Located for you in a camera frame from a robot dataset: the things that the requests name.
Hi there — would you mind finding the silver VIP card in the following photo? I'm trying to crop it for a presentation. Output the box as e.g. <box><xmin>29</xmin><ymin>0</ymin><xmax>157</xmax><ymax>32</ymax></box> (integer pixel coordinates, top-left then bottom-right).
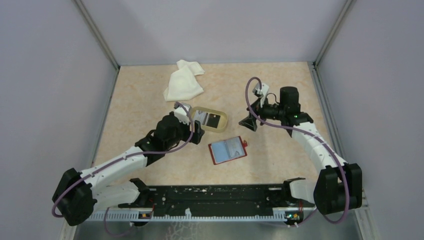
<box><xmin>192</xmin><ymin>110</ymin><xmax>209</xmax><ymax>125</ymax></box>

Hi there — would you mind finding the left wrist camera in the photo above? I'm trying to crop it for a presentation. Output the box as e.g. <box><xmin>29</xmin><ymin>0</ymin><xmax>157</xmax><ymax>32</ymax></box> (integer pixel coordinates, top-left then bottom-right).
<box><xmin>173</xmin><ymin>102</ymin><xmax>192</xmax><ymax>125</ymax></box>

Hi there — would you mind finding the red card holder wallet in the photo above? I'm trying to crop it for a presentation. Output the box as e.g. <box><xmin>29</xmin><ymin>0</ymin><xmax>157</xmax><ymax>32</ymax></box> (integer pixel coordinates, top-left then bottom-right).
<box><xmin>208</xmin><ymin>136</ymin><xmax>248</xmax><ymax>165</ymax></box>

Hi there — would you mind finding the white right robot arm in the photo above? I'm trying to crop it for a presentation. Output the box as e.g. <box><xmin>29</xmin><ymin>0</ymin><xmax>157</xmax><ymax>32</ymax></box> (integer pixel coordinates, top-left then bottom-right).
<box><xmin>239</xmin><ymin>83</ymin><xmax>363</xmax><ymax>215</ymax></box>

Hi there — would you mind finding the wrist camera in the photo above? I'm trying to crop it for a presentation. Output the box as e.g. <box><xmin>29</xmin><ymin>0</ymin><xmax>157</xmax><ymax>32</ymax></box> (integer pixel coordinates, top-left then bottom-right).
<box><xmin>173</xmin><ymin>102</ymin><xmax>192</xmax><ymax>125</ymax></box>
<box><xmin>252</xmin><ymin>83</ymin><xmax>270</xmax><ymax>108</ymax></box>

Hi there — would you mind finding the beige oval tray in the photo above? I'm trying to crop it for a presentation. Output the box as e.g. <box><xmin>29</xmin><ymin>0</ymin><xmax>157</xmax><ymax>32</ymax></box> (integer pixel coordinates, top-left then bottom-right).
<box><xmin>190</xmin><ymin>106</ymin><xmax>228</xmax><ymax>133</ymax></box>

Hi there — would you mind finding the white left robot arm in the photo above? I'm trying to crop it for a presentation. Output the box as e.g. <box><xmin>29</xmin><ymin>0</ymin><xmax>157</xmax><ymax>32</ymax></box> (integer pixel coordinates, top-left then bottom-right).
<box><xmin>51</xmin><ymin>112</ymin><xmax>205</xmax><ymax>226</ymax></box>

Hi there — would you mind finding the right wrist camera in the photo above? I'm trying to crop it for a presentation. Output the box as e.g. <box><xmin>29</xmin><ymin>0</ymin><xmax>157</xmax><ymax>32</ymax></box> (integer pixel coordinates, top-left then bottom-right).
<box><xmin>252</xmin><ymin>83</ymin><xmax>270</xmax><ymax>108</ymax></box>

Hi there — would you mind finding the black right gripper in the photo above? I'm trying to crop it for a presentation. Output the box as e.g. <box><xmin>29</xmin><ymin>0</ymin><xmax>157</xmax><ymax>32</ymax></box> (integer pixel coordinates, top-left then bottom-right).
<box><xmin>239</xmin><ymin>95</ymin><xmax>286</xmax><ymax>131</ymax></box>

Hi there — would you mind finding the white crumpled cloth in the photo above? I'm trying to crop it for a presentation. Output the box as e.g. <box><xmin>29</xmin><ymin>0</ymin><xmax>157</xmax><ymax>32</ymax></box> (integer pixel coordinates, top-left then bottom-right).
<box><xmin>163</xmin><ymin>59</ymin><xmax>205</xmax><ymax>102</ymax></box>

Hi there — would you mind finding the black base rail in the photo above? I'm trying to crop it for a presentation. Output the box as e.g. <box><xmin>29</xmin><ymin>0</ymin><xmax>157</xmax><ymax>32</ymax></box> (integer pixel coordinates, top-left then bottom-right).
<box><xmin>119</xmin><ymin>183</ymin><xmax>315</xmax><ymax>218</ymax></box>

